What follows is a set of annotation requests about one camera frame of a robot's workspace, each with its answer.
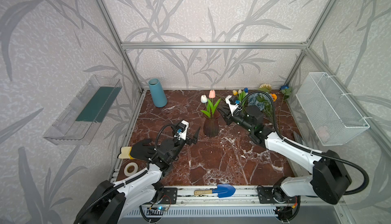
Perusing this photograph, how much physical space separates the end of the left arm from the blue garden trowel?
0.78 feet

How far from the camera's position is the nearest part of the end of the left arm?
598 mm

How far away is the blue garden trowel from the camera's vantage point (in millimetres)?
742
